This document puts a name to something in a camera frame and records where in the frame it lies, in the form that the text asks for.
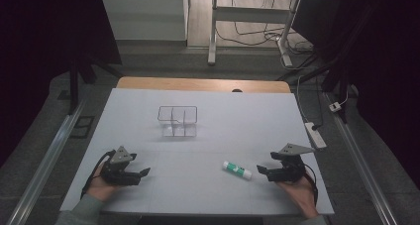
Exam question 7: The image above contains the black metal stand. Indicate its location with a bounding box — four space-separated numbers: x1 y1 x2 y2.
66 51 124 116
276 6 381 124

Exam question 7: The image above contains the person's right hand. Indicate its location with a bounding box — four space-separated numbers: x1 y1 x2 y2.
276 174 320 219

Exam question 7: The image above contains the person's left hand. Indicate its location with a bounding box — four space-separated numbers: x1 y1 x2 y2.
86 162 124 203

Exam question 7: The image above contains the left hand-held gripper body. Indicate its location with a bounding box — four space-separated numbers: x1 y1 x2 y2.
100 146 143 186

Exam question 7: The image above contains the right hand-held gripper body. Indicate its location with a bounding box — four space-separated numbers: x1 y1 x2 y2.
266 143 316 183

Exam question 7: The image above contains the clear plastic organizer box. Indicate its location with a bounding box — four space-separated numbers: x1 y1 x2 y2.
157 105 198 138

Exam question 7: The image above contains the green and white glue stick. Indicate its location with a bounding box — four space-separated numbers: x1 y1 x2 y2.
222 161 253 180

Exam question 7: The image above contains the black floor frame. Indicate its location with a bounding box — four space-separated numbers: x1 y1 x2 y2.
69 115 96 140

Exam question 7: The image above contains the aluminium rail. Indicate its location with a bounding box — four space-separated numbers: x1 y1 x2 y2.
5 97 87 225
324 91 401 225

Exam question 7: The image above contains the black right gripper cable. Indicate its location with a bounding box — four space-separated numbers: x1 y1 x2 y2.
302 163 319 207

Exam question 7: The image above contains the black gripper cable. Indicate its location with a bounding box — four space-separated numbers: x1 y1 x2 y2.
302 163 319 207
80 149 117 200

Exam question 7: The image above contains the white table mat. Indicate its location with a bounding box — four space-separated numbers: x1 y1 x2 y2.
59 87 335 216

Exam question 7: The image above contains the white metal desk frame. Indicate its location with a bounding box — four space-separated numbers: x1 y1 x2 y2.
99 0 341 67

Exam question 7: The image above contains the white power strip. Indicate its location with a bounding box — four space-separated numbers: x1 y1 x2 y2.
304 121 328 150

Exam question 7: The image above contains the white power strip cable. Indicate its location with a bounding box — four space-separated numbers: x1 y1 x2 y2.
295 73 310 124

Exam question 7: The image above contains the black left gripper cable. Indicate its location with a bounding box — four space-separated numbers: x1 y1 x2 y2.
80 149 117 200

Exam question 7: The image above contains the black plug cable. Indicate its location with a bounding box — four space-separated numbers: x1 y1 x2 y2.
311 75 326 132

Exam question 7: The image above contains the tangle of floor cables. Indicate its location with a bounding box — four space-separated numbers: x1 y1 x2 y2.
215 0 315 55

